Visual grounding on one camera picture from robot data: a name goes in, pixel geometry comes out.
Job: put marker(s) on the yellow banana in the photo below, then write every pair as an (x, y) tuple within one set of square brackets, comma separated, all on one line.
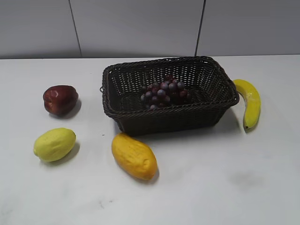
[(252, 103)]

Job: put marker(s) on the black woven basket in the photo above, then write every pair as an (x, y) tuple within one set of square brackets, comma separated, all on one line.
[(212, 94)]

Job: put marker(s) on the red apple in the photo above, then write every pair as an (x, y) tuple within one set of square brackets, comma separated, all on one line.
[(59, 100)]

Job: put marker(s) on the purple grape bunch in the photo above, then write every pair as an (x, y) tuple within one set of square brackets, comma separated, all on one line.
[(170, 92)]

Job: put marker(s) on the yellow-green lemon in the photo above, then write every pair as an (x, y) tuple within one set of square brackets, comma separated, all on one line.
[(54, 144)]

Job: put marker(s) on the orange-yellow mango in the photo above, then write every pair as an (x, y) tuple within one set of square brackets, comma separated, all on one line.
[(135, 157)]

